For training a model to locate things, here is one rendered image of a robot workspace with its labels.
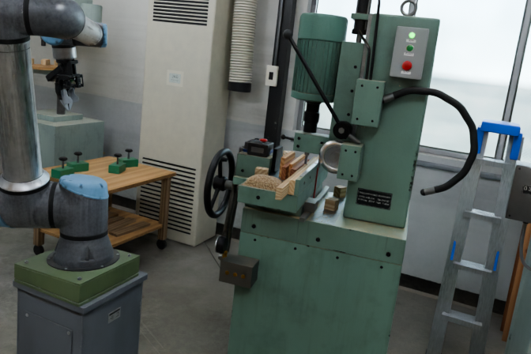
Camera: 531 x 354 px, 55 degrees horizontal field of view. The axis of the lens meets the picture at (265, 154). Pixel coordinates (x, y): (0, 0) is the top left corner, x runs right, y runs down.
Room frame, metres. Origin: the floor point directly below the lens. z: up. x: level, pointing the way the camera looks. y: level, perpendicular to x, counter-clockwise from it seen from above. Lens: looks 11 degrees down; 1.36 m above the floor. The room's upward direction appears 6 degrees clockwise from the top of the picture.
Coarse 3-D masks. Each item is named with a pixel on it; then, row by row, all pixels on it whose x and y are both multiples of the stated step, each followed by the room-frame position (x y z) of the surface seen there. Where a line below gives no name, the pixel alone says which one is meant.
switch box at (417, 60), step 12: (396, 36) 1.69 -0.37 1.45; (408, 36) 1.68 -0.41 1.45; (420, 36) 1.66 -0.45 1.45; (396, 48) 1.68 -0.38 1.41; (420, 48) 1.66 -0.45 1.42; (396, 60) 1.68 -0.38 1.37; (408, 60) 1.67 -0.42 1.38; (420, 60) 1.66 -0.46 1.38; (396, 72) 1.68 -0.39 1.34; (420, 72) 1.66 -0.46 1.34
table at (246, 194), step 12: (240, 180) 1.91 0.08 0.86; (240, 192) 1.68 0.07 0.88; (252, 192) 1.67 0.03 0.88; (264, 192) 1.66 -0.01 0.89; (312, 192) 1.89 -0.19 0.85; (252, 204) 1.67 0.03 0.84; (264, 204) 1.66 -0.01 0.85; (276, 204) 1.65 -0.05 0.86; (288, 204) 1.64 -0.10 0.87; (300, 204) 1.69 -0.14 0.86
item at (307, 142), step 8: (296, 136) 1.90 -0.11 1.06; (304, 136) 1.89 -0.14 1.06; (312, 136) 1.88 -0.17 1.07; (320, 136) 1.88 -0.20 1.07; (328, 136) 1.90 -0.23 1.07; (296, 144) 1.90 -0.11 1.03; (304, 144) 1.89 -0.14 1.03; (312, 144) 1.88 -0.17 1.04; (304, 152) 1.89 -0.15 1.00; (312, 152) 1.88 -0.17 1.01
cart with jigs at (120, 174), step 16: (64, 160) 2.80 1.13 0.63; (96, 160) 3.27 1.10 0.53; (112, 160) 3.32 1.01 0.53; (128, 160) 3.18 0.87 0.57; (112, 176) 2.93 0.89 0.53; (128, 176) 2.97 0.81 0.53; (144, 176) 3.01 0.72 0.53; (160, 176) 3.06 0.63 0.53; (112, 192) 2.68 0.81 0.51; (160, 192) 3.17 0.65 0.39; (112, 208) 3.37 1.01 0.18; (160, 208) 3.17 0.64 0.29; (112, 224) 3.01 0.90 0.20; (128, 224) 3.08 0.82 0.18; (144, 224) 3.07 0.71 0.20; (160, 224) 3.15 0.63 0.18; (112, 240) 2.80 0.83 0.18; (128, 240) 2.86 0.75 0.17; (160, 240) 3.17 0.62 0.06
